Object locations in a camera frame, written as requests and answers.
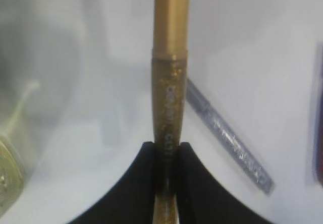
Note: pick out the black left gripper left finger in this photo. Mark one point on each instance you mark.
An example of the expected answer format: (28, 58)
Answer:
(131, 199)

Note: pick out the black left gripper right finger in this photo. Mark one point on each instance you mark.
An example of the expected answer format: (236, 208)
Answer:
(201, 198)

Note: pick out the yellow tea bottle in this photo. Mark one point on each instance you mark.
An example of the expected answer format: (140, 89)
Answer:
(18, 146)

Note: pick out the red glitter pen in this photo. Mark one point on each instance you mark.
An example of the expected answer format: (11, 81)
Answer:
(317, 115)

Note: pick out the gold glitter pen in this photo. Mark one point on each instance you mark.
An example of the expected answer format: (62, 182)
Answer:
(169, 77)

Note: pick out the silver glitter pen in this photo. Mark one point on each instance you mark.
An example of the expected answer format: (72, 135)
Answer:
(229, 139)

